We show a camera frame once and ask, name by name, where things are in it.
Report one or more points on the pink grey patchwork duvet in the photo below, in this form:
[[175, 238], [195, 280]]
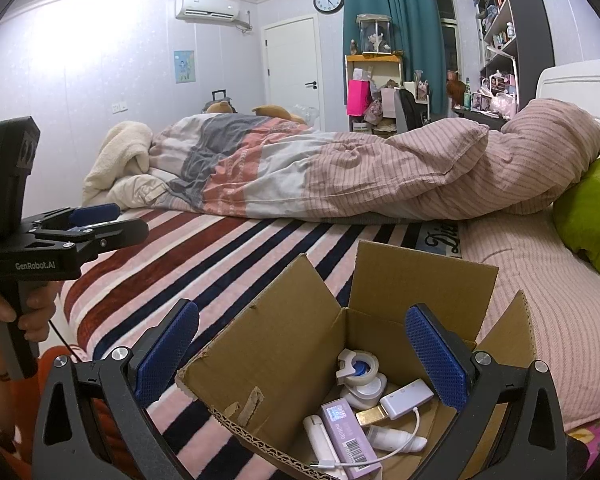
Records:
[[380, 170]]

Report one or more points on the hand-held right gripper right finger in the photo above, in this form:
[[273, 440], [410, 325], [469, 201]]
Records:
[[435, 355]]

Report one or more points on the green plush cushion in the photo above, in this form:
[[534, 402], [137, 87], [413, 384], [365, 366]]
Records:
[[590, 210]]

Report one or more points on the doll display case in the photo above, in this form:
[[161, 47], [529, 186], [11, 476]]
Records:
[[374, 35]]

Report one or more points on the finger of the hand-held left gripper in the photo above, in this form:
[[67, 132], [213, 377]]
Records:
[[115, 235], [92, 214]]

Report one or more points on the lavender rectangular box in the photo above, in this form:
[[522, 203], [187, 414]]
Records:
[[350, 445]]

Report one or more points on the brown wig head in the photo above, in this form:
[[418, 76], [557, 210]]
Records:
[[457, 89]]

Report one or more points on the dark suitcase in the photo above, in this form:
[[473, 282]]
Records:
[[233, 108]]

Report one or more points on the yellow storage shelf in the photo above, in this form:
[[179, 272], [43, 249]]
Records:
[[375, 59]]

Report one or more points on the gold rectangular case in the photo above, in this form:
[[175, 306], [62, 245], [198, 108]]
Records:
[[372, 416]]

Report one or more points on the person's left hand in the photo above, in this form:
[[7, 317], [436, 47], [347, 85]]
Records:
[[40, 310]]

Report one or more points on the brown cardboard box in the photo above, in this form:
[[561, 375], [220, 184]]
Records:
[[280, 340]]

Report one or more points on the bright pink bag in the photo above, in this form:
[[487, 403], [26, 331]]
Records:
[[358, 97]]

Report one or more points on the striped pink blanket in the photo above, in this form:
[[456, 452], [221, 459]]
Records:
[[205, 250]]

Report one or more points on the white stick device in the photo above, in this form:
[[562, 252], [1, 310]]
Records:
[[316, 435]]

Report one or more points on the white tape dispenser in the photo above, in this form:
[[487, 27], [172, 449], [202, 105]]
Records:
[[365, 391]]

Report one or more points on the brown plush toy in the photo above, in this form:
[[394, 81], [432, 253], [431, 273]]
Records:
[[217, 108], [277, 112]]

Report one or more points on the window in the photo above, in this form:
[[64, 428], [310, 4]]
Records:
[[447, 35]]

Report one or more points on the white lotion bottle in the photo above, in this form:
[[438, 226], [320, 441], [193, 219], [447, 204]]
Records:
[[395, 440]]

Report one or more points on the teal curtain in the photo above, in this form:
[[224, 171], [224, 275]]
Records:
[[405, 10]]

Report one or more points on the pink ribbed pillow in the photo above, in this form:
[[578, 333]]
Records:
[[555, 310]]

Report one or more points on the white door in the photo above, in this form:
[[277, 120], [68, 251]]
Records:
[[290, 70]]

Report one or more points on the chair with dark jacket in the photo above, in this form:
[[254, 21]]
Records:
[[407, 110]]

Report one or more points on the cream fleece blanket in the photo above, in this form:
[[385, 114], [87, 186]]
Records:
[[125, 155]]

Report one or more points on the white wall socket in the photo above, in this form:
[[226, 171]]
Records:
[[120, 106]]

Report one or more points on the white bed headboard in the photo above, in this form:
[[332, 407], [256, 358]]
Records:
[[580, 85]]

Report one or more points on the dark desk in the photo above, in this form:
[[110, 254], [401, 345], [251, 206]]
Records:
[[470, 114]]

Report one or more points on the dark tall bookshelf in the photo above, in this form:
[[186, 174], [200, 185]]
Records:
[[535, 20]]

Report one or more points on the round wall clock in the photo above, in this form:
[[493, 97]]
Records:
[[328, 0]]

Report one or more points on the small wall poster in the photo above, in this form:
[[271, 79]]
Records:
[[183, 66]]

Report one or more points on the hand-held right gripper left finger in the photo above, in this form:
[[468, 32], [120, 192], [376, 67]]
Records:
[[167, 350]]

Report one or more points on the pink printed sheet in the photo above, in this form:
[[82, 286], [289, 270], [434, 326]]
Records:
[[597, 437]]

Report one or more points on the white air conditioner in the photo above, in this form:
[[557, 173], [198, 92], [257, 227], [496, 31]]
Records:
[[207, 7]]

